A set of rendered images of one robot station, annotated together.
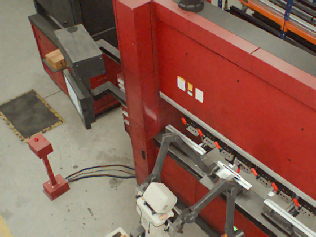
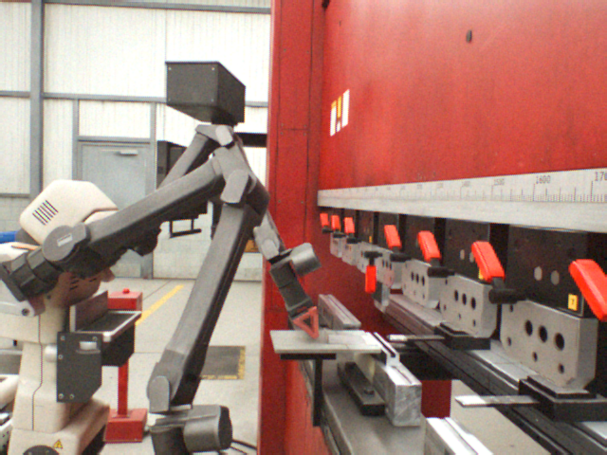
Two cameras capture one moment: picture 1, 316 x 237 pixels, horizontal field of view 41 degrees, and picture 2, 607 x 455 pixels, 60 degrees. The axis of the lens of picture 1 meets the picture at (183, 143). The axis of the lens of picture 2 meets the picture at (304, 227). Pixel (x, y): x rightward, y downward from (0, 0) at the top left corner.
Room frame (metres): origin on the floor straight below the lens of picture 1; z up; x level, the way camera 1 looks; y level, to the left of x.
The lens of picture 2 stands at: (1.16, -1.03, 1.36)
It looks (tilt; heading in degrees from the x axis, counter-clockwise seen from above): 3 degrees down; 36
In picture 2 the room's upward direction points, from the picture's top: 2 degrees clockwise
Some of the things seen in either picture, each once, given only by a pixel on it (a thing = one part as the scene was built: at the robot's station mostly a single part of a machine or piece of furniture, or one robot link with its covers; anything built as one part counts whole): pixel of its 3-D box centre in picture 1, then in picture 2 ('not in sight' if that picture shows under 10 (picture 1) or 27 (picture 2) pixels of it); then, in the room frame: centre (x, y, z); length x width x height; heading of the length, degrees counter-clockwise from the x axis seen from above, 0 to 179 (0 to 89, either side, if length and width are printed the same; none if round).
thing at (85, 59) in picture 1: (86, 82); (207, 162); (2.94, 0.86, 1.53); 0.51 x 0.25 x 0.85; 29
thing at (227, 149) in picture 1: (228, 148); (378, 241); (2.40, -0.38, 1.26); 0.15 x 0.09 x 0.17; 44
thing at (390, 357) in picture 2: (231, 172); (381, 348); (2.36, -0.42, 0.98); 0.20 x 0.03 x 0.03; 44
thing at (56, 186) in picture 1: (47, 166); (123, 362); (2.90, 1.45, 0.41); 0.25 x 0.20 x 0.83; 134
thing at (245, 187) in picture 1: (232, 178); (382, 374); (2.35, -0.44, 0.92); 0.39 x 0.06 x 0.10; 44
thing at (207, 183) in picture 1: (216, 178); (322, 340); (2.28, -0.29, 1.00); 0.26 x 0.18 x 0.01; 134
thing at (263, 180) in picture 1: (266, 175); (436, 259); (2.11, -0.66, 1.26); 0.15 x 0.09 x 0.17; 44
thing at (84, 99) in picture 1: (80, 98); (185, 183); (2.85, 0.91, 1.42); 0.45 x 0.12 x 0.36; 29
